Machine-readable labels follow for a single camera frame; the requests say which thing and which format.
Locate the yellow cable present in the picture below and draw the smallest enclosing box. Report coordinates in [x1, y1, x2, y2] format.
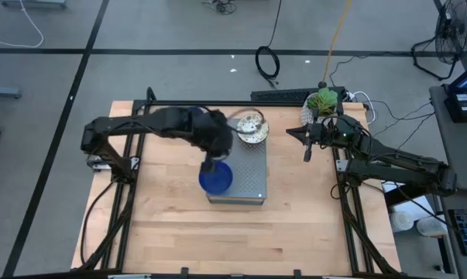
[321, 0, 352, 89]

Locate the succulent in white patterned pot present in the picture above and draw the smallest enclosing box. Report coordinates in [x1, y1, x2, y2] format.
[300, 87, 339, 127]

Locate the tangled black cable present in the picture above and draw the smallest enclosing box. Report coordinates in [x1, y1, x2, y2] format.
[201, 0, 239, 16]

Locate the thin black floor cable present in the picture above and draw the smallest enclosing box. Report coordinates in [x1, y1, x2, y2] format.
[328, 50, 438, 139]

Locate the black desk crossbar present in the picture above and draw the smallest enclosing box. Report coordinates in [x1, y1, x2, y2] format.
[383, 185, 451, 207]

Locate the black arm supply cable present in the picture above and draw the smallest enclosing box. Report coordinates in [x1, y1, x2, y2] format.
[80, 180, 116, 267]

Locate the black aluminium table frame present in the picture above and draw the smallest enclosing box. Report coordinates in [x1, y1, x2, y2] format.
[70, 87, 403, 279]

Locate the grey perforated metal box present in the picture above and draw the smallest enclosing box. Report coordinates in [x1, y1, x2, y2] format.
[205, 117, 268, 206]

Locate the black laptop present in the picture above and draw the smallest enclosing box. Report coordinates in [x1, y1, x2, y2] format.
[444, 57, 467, 124]

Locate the grey desk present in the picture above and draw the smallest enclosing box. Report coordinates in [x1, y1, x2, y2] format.
[437, 185, 467, 279]
[428, 84, 467, 191]

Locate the white paper sheet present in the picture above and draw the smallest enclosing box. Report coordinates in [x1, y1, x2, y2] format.
[380, 181, 438, 218]

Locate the white power cable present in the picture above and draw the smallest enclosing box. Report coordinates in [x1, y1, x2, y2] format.
[349, 91, 377, 126]

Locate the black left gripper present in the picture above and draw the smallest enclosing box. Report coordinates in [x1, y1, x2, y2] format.
[194, 109, 235, 174]

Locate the black power strip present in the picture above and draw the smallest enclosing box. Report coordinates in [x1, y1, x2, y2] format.
[250, 86, 346, 103]

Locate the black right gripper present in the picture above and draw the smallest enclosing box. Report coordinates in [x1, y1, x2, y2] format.
[285, 109, 337, 162]

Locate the black floor fan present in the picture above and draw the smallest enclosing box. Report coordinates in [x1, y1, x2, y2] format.
[410, 0, 467, 81]

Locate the grey furniture foot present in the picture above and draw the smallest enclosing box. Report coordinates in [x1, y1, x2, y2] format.
[0, 85, 23, 99]

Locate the black coiled cable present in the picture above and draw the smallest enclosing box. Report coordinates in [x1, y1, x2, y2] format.
[254, 0, 283, 90]

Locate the speckled bowl yellow outside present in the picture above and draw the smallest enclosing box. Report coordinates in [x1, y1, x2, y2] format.
[235, 112, 270, 145]

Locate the grey metal cart base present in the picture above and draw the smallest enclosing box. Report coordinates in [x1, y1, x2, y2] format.
[0, 0, 67, 9]

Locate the white floor cable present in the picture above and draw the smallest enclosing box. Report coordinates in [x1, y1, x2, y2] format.
[0, 0, 45, 50]

